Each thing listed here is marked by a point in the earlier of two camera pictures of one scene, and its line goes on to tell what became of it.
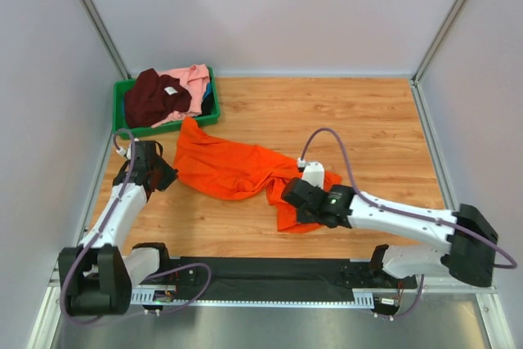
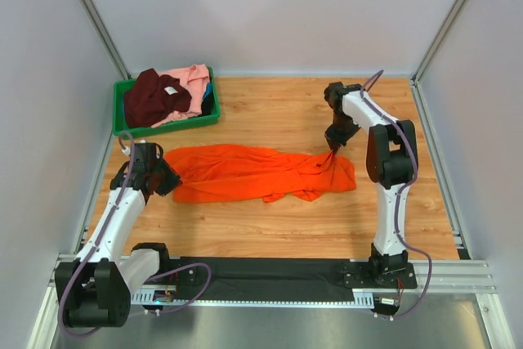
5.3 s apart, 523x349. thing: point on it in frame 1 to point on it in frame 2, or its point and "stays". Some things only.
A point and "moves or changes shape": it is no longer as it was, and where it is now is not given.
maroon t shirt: [150, 98] stays
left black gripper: [162, 175] stays
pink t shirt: [195, 78] stays
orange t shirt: [239, 172] moves or changes shape
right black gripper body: [297, 196] to [339, 136]
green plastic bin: [118, 120] stays
